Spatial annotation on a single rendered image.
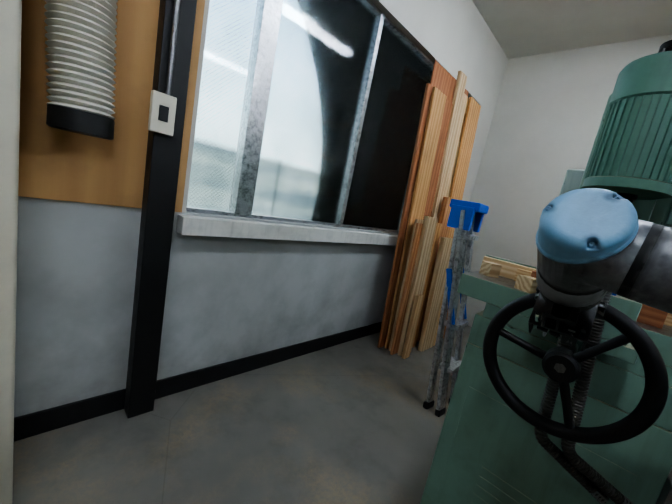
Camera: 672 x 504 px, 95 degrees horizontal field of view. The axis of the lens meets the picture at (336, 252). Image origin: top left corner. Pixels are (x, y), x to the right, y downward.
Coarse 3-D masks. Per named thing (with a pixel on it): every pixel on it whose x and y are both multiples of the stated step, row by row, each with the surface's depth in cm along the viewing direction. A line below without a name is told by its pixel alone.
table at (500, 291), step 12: (468, 276) 89; (480, 276) 91; (468, 288) 89; (480, 288) 87; (492, 288) 85; (504, 288) 83; (492, 300) 85; (504, 300) 83; (528, 312) 80; (660, 336) 64; (624, 348) 61; (660, 348) 64; (624, 360) 61; (636, 360) 60
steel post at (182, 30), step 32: (160, 0) 103; (192, 0) 105; (160, 32) 103; (192, 32) 107; (160, 64) 103; (160, 96) 103; (160, 128) 106; (160, 160) 110; (160, 192) 113; (160, 224) 116; (160, 256) 119; (160, 288) 122; (160, 320) 125; (128, 384) 126; (128, 416) 126
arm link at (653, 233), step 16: (656, 224) 28; (656, 240) 27; (640, 256) 27; (656, 256) 27; (640, 272) 27; (656, 272) 27; (624, 288) 29; (640, 288) 28; (656, 288) 27; (656, 304) 28
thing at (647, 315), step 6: (642, 306) 71; (648, 306) 70; (642, 312) 71; (648, 312) 70; (654, 312) 70; (660, 312) 69; (666, 312) 68; (642, 318) 71; (648, 318) 70; (654, 318) 70; (660, 318) 69; (648, 324) 70; (654, 324) 70; (660, 324) 69
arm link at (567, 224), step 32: (576, 192) 30; (608, 192) 29; (544, 224) 31; (576, 224) 29; (608, 224) 28; (640, 224) 28; (544, 256) 33; (576, 256) 29; (608, 256) 28; (576, 288) 34; (608, 288) 30
